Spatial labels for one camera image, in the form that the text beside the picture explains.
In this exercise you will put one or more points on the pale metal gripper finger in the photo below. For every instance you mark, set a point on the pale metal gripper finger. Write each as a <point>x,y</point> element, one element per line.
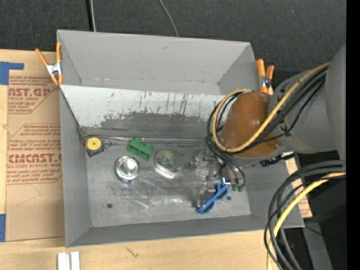
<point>206,191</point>

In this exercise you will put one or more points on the blue sunglasses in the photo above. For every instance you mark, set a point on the blue sunglasses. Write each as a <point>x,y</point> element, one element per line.
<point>209,202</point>

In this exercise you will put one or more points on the grey metal bin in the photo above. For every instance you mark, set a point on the grey metal bin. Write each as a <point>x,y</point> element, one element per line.
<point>157,201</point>

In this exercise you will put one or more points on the green toy block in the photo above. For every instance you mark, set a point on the green toy block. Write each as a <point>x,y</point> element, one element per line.
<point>140,148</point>

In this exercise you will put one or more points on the silver metal can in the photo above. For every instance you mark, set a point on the silver metal can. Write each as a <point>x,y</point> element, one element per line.
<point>127,168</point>

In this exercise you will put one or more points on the yellow disc on black square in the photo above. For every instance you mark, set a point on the yellow disc on black square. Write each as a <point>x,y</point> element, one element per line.
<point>93,144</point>

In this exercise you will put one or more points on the brown cardboard board, red print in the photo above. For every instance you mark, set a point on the brown cardboard board, red print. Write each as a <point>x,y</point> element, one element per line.
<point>33,150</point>

